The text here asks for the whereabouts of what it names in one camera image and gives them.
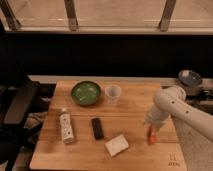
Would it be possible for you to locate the black chair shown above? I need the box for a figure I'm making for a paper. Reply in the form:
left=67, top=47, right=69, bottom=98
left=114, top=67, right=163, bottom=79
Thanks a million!
left=0, top=81, right=42, bottom=171

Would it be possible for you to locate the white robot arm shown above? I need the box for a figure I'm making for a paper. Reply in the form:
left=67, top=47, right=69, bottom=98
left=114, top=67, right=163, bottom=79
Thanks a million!
left=145, top=86, right=213, bottom=142

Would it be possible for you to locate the black rectangular remote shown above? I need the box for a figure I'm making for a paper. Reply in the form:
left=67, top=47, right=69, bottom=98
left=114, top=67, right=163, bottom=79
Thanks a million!
left=91, top=118, right=104, bottom=140

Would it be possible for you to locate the clear plastic cup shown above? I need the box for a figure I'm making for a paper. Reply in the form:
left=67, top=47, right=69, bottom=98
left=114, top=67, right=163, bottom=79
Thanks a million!
left=105, top=85, right=122, bottom=105

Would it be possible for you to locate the metal window frame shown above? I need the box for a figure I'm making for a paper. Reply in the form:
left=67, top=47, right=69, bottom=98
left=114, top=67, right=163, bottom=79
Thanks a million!
left=0, top=0, right=213, bottom=35

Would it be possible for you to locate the grey blue ceramic cup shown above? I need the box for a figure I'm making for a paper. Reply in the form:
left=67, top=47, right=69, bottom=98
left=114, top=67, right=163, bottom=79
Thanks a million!
left=178, top=70, right=202, bottom=87

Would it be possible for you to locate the green ceramic bowl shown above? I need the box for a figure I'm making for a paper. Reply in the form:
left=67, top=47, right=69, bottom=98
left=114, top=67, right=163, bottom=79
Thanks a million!
left=71, top=81, right=101, bottom=106

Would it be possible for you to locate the white sponge block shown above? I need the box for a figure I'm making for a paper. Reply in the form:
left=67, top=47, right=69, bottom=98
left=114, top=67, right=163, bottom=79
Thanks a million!
left=105, top=134, right=129, bottom=156

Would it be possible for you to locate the white bottle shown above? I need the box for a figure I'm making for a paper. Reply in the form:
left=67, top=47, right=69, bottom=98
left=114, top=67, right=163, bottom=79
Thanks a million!
left=59, top=108, right=74, bottom=144

